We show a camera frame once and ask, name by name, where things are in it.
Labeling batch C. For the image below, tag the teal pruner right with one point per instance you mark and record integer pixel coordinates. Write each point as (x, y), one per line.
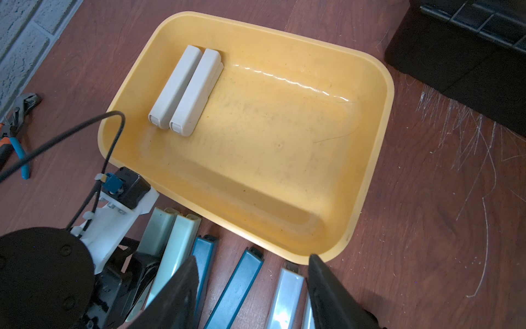
(236, 290)

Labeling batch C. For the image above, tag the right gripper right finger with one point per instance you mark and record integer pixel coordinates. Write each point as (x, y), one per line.
(332, 305)

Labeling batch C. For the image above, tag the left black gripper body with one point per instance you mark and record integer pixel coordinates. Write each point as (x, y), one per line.
(120, 284)

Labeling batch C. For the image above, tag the yellow plastic tray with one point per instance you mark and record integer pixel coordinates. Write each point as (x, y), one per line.
(286, 147)

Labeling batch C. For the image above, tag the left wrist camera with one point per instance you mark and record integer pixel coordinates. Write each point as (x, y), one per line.
(127, 196)

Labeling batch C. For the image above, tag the black plastic toolbox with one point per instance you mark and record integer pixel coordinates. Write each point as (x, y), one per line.
(470, 51)

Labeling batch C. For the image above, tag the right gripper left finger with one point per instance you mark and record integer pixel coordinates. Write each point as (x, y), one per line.
(174, 306)

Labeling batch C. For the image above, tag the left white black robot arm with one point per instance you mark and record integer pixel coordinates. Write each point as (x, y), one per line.
(53, 278)

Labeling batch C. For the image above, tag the teal pruner left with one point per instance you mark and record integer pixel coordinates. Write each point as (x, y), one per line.
(204, 251)

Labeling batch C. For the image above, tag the blue handled pliers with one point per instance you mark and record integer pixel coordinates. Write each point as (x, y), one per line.
(20, 152)

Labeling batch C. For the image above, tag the grey pruner left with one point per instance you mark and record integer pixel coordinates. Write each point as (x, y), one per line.
(286, 297)

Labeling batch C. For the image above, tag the light green pruner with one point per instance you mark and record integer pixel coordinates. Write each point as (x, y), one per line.
(154, 242)
(179, 247)

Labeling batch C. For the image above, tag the orange handled pliers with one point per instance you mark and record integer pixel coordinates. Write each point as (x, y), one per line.
(13, 124)

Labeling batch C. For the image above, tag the teal pruner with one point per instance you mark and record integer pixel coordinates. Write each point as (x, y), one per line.
(236, 290)
(204, 251)

